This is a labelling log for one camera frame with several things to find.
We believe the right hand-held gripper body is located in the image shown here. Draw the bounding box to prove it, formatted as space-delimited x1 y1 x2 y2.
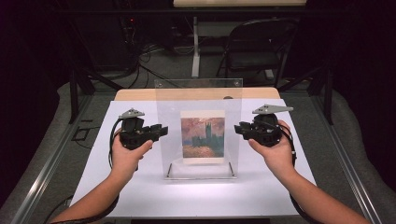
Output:
246 104 295 148

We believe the thin black floor cable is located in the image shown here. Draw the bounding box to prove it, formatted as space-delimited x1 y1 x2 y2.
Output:
41 194 75 224

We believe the black horizontal bar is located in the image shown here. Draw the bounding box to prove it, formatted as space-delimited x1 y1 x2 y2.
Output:
55 7 312 16

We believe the light wooden table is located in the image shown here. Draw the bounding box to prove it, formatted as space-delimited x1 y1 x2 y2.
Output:
114 87 281 102

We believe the wooden table with white leg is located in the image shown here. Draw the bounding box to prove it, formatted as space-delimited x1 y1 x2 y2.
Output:
173 0 308 80

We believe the black metal stand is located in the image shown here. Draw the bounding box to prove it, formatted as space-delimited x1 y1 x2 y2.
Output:
68 66 124 125
277 63 334 126

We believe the black folding chair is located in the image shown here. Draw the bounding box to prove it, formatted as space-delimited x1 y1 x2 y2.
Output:
216 17 299 89

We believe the painting print with white border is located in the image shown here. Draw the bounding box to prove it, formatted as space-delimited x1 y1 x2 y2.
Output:
179 108 226 165

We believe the person's right hand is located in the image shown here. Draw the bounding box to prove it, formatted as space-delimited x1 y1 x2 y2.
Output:
247 119 297 182

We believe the dark equipment rack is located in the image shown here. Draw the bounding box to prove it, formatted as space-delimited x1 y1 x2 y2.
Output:
117 0 143 64

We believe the person's left hand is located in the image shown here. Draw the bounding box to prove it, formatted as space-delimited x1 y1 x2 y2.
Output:
109 127 154 181

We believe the aluminium floor rail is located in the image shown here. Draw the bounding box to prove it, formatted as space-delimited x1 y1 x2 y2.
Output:
310 92 383 224
9 92 95 224

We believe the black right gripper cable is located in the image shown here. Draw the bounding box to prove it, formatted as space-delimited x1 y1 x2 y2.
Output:
274 122 316 224

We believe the bundle of black floor cables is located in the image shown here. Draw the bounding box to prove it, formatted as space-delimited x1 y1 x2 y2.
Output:
122 41 188 90

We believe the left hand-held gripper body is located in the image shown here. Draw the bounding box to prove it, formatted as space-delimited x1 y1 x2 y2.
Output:
118 107 161 151

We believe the white board sheet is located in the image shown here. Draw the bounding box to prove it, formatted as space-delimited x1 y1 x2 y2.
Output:
69 98 318 218

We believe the clear acrylic photo frame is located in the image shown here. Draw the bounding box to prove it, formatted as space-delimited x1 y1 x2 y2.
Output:
153 77 244 181

